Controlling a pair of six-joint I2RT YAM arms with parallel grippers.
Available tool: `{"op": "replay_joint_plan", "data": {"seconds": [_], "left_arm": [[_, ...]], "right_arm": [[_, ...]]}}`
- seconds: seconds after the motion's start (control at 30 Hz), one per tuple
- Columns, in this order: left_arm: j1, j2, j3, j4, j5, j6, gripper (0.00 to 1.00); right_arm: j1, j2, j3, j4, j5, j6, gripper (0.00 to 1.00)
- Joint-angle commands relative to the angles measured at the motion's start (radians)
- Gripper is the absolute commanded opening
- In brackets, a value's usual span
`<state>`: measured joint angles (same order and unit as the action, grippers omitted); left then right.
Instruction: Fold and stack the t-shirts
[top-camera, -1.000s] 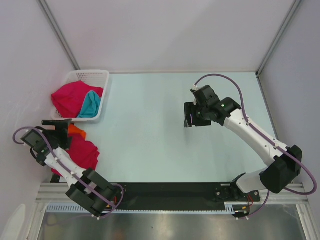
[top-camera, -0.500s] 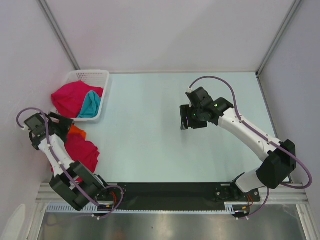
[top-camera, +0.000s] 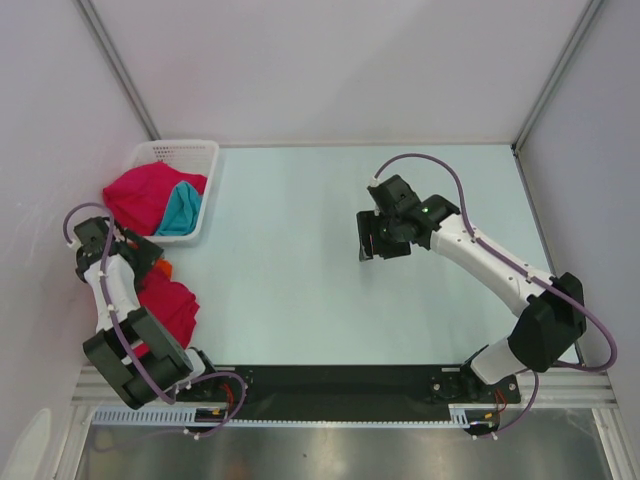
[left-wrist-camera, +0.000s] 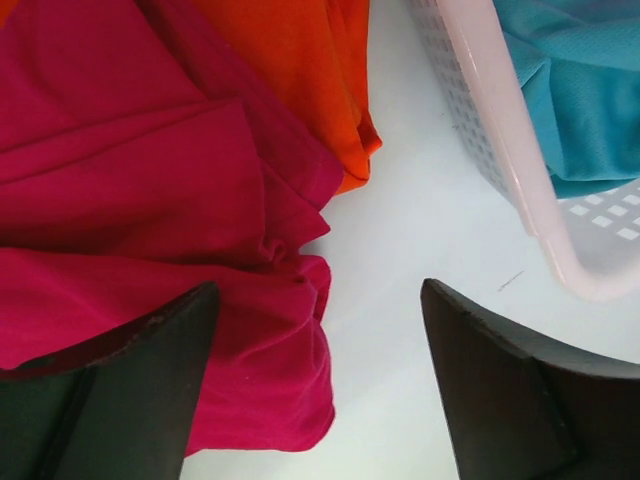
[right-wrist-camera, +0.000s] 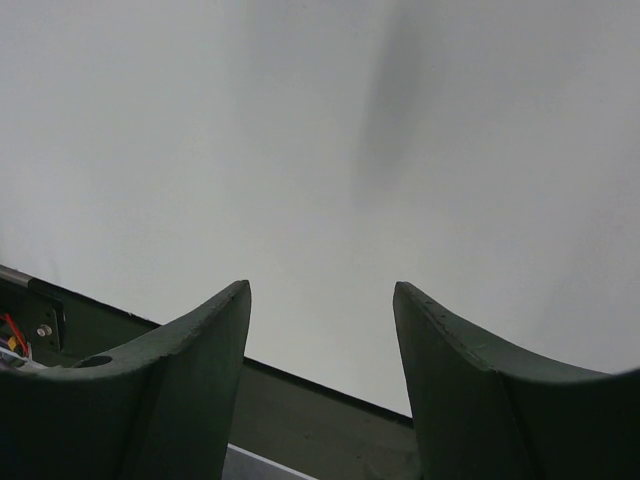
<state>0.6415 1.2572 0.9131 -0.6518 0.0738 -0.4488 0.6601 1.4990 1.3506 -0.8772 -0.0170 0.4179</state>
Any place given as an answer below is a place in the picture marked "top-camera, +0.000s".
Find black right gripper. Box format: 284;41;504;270
356;210;411;262

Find red t shirt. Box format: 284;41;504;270
137;272;200;349
102;161;207;236

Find white plastic laundry basket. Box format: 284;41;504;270
124;140;221;247

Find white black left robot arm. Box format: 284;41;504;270
74;217;221;410

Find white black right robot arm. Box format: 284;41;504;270
356;175;586;401

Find orange folded t shirt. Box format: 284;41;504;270
153;258;173;280

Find teal t shirt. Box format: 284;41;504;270
154;181;202;237

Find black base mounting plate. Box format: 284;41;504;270
174;363;521;424

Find white slotted cable duct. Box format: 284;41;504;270
92;406;495;429

